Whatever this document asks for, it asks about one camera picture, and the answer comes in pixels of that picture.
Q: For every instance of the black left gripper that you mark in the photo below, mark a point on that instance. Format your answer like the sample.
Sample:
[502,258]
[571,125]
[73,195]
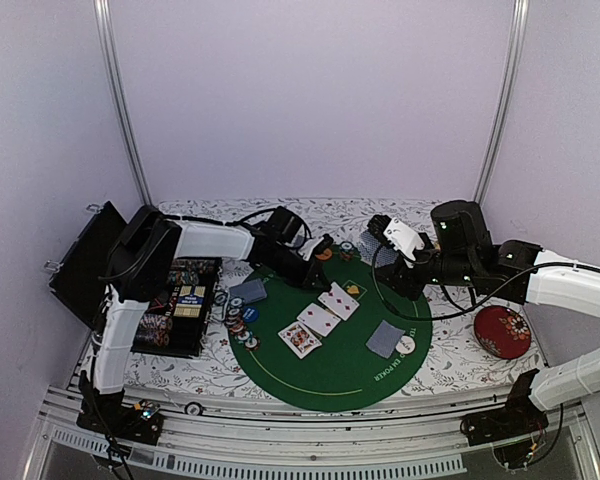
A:
[309,279]

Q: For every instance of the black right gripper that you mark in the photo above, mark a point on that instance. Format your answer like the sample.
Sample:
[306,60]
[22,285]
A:
[400,280]

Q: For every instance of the orange big blind button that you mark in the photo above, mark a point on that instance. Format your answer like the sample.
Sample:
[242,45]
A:
[325,256]

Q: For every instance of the blue playing card deck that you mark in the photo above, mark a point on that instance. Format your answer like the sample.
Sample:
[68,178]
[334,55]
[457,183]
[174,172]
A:
[369,247]

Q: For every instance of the face-up three of diamonds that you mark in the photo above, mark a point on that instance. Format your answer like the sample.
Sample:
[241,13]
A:
[338,301]

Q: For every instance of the stack of poker chips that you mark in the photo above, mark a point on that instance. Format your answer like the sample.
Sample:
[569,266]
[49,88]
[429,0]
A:
[232,319]
[346,251]

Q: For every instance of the face-up two of diamonds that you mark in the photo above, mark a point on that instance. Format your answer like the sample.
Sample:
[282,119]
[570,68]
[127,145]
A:
[318,319]

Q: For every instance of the face-up king card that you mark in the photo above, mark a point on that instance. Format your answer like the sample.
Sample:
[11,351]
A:
[299,339]

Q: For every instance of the white dealer button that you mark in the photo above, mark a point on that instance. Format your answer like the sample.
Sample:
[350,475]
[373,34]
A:
[406,345]

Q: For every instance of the dealt blue card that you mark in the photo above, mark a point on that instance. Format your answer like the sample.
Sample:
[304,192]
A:
[250,291]
[384,339]

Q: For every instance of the blue small blind button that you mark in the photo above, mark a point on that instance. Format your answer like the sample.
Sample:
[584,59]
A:
[250,314]

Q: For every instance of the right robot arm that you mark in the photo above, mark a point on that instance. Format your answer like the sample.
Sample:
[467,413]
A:
[463,254]

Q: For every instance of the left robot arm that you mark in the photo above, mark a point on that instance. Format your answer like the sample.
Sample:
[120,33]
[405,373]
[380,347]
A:
[196,238]

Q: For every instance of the boxed texas holdem cards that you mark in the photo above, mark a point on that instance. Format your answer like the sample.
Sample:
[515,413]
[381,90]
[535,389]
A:
[189,301]

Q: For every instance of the round green poker mat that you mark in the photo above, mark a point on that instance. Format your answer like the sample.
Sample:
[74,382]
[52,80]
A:
[342,374]

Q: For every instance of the floral white tablecloth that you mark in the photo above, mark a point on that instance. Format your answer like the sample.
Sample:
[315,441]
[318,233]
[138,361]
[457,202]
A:
[456,363]

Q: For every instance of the red floral round pouch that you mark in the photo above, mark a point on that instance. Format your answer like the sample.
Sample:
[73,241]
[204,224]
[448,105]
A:
[502,332]

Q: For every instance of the far chip row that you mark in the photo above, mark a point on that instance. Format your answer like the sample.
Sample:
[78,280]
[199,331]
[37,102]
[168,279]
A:
[188,271]

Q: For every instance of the chip row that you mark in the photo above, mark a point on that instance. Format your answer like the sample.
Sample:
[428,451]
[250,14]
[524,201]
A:
[156,322]
[188,271]
[154,338]

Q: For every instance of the black poker chip case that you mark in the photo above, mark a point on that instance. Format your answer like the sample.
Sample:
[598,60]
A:
[90,270]

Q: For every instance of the upper near chip row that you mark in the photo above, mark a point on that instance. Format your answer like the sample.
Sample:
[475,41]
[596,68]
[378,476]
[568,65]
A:
[156,322]

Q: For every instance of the lower near chip row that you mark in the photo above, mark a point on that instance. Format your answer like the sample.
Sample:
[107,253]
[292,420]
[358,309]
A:
[154,338]

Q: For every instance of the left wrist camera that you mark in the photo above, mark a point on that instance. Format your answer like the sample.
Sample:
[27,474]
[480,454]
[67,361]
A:
[315,246]

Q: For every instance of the front aluminium rail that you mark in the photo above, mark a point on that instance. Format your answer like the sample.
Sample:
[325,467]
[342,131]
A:
[235,438]

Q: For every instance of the fallen chip on rail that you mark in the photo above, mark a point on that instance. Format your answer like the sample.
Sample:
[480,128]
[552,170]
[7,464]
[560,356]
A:
[194,409]

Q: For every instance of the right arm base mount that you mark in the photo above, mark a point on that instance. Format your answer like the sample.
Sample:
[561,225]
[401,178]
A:
[518,416]

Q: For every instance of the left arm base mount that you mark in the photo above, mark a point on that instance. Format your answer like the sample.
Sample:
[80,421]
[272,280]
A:
[106,414]

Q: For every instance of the right aluminium frame post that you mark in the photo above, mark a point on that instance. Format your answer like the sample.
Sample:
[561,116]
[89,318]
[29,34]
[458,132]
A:
[514,51]

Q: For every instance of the aluminium frame post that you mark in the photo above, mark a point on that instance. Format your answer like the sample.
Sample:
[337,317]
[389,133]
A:
[104,25]
[514,51]

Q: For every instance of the left aluminium frame post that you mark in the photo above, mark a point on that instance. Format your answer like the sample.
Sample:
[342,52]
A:
[104,25]

